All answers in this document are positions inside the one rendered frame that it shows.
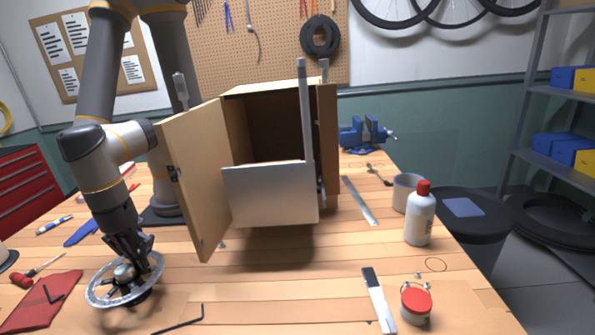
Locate blue pliers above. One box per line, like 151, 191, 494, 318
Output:
222, 0, 236, 34

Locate red white box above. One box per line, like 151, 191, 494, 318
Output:
117, 161, 138, 181

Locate yellow box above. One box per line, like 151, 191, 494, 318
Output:
572, 67, 595, 95
573, 147, 595, 181

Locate black round bin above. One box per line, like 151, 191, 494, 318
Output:
429, 185, 518, 281

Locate red cloth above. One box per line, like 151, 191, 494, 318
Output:
0, 268, 84, 335

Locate red orange pliers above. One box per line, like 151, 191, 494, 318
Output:
299, 0, 320, 19

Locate tan cabinet door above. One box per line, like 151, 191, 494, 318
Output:
152, 97, 235, 265

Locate tan pegboard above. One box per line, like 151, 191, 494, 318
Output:
183, 0, 351, 102

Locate blue bench vise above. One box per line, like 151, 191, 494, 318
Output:
337, 114, 399, 156

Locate black bicycle wheel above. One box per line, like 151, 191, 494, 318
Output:
410, 0, 495, 30
477, 0, 543, 18
349, 0, 439, 31

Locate red tool chest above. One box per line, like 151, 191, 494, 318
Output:
0, 143, 67, 243

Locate black tyre stack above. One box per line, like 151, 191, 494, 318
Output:
505, 189, 595, 255

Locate small silver wrench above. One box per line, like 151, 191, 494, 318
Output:
365, 162, 394, 188

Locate short black hex key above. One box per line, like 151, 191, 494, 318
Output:
42, 283, 67, 306

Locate grey cylinder knob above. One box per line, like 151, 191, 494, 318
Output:
172, 71, 191, 113

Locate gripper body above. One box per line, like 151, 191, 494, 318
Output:
99, 218, 155, 263

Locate cork notice board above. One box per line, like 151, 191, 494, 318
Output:
27, 4, 158, 105

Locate black square base mat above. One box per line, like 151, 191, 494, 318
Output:
137, 204, 187, 228

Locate blue box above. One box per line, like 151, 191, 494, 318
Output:
532, 131, 583, 158
550, 137, 595, 168
549, 65, 595, 91

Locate black hex key set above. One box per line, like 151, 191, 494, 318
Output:
191, 0, 213, 28

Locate grey pull-out tray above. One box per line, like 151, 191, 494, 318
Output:
220, 159, 322, 229

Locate black white flat file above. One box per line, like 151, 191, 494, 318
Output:
361, 266, 399, 335

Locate brown rack cabinet body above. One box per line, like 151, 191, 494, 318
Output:
218, 76, 341, 211

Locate grey upright rack post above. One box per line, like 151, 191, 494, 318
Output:
296, 57, 318, 165

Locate white bottle red cap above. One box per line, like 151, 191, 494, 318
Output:
402, 178, 438, 248

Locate grey metal shelf unit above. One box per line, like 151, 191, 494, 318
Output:
494, 0, 595, 198

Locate red handled screwdriver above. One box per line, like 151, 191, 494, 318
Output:
7, 252, 68, 291

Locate blue tyre lever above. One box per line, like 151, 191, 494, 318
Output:
62, 217, 100, 249

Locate black o-ring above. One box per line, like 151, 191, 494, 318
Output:
424, 256, 448, 273

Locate steel ruler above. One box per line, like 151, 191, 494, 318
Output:
340, 174, 379, 228

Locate long black hex key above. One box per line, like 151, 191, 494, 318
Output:
150, 302, 206, 335

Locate blue pad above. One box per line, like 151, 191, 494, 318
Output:
441, 197, 487, 219

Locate yellow cable coil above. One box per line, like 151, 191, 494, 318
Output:
0, 100, 13, 137

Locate grey cup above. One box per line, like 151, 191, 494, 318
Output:
392, 172, 427, 215

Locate white object black base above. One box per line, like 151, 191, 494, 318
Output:
0, 238, 21, 276

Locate black folded tyre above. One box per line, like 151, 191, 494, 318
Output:
299, 13, 343, 58

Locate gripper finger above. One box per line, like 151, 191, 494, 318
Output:
110, 254, 137, 276
134, 248, 157, 274

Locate blue white marker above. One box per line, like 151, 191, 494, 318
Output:
35, 213, 74, 236

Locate white jar red lid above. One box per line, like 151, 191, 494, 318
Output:
399, 280, 434, 328

